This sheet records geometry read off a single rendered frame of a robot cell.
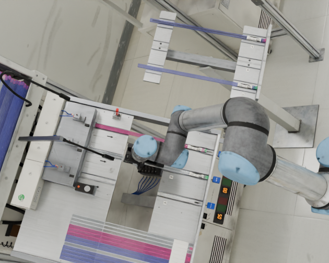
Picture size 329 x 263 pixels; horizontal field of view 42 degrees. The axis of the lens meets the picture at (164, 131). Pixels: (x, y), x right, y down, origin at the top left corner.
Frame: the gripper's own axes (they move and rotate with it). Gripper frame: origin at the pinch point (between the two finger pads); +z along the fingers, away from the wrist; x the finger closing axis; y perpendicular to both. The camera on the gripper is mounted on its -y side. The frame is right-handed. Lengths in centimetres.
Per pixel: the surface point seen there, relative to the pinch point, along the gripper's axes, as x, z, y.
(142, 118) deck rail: -19.0, 2.0, 3.4
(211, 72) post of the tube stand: -47, -3, -20
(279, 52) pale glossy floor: -100, 59, -72
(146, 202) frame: 13.3, 31.5, -10.6
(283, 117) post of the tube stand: -48, 30, -70
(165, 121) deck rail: -19.4, -1.4, -6.0
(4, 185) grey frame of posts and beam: 23, -1, 49
